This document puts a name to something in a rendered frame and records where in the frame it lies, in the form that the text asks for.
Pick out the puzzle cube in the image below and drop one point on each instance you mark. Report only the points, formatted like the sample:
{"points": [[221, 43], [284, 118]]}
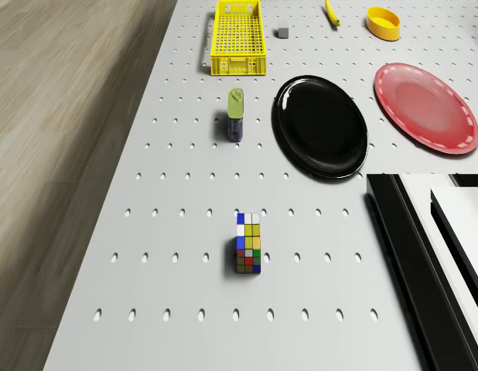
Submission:
{"points": [[248, 243]]}

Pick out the flat-sided can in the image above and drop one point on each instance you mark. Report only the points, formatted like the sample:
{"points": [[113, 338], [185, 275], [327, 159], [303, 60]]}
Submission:
{"points": [[235, 116]]}

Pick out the black plate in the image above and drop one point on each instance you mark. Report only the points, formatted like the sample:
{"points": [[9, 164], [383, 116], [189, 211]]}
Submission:
{"points": [[320, 127]]}

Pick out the yellow basket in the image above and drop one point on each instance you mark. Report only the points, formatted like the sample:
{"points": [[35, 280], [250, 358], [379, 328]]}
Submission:
{"points": [[239, 65]]}

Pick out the grey cube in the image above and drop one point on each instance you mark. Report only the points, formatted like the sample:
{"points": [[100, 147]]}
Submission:
{"points": [[283, 33]]}

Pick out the black stove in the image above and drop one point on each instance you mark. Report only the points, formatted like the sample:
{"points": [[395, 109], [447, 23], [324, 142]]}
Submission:
{"points": [[401, 232]]}

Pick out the banana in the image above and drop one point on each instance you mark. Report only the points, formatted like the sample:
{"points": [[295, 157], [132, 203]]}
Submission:
{"points": [[332, 13]]}

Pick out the red plate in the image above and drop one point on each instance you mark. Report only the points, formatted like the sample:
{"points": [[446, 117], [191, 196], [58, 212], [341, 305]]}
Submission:
{"points": [[424, 108]]}

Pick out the yellow bowl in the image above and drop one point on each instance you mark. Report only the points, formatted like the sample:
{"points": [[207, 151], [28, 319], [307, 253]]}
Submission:
{"points": [[382, 27]]}

